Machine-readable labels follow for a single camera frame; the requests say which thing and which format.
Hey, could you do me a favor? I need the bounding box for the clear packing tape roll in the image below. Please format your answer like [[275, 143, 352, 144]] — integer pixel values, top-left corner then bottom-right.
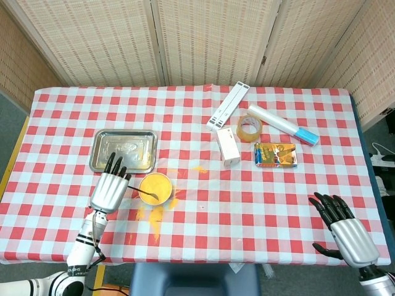
[[236, 115, 264, 143]]

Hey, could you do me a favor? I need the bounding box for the rectangular metal tray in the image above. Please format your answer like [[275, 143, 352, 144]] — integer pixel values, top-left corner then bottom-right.
[[89, 129, 159, 174]]

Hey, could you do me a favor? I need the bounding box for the yellow powder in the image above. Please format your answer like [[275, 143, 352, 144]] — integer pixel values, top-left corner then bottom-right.
[[134, 165, 210, 243]]

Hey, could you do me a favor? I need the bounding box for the yellow bowl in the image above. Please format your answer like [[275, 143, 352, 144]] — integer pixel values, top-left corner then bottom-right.
[[138, 173, 173, 207]]

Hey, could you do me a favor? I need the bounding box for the orange box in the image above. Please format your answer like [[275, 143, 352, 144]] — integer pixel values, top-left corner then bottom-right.
[[101, 284, 130, 296]]

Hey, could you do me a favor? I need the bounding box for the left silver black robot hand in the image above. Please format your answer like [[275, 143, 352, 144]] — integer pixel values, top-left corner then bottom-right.
[[89, 152, 133, 214]]

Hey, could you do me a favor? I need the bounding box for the blue chair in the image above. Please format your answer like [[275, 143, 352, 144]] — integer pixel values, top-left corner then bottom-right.
[[129, 262, 262, 296]]

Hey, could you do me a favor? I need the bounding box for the dark metal spoon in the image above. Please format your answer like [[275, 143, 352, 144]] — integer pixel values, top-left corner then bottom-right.
[[127, 184, 160, 202]]

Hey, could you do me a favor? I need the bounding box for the orange blue snack packet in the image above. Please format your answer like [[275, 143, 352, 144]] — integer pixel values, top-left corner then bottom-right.
[[254, 142, 299, 169]]

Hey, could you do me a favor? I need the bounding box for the white cling film roll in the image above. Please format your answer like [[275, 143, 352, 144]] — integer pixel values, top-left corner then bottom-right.
[[247, 104, 320, 146]]

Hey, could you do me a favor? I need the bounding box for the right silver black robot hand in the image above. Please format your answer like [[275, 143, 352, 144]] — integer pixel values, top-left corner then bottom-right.
[[308, 192, 380, 266]]

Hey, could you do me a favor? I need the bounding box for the red white checkered tablecloth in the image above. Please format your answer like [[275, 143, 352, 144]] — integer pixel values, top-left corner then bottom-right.
[[0, 84, 392, 266]]

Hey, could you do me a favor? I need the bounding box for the small white cardboard box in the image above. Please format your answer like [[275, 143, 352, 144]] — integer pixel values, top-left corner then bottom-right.
[[215, 126, 241, 168]]

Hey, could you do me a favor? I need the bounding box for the white power strip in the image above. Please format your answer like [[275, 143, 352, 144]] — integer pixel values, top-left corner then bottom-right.
[[370, 142, 395, 167]]

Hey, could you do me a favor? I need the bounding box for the white folding stand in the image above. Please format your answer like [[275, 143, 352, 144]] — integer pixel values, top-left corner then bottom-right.
[[206, 81, 250, 131]]

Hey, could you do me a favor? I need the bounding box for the black device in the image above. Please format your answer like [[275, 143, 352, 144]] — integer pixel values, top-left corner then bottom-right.
[[372, 166, 395, 194]]

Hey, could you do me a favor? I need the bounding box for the bamboo folding screen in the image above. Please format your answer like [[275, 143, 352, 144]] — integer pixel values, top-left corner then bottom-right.
[[0, 0, 395, 130]]

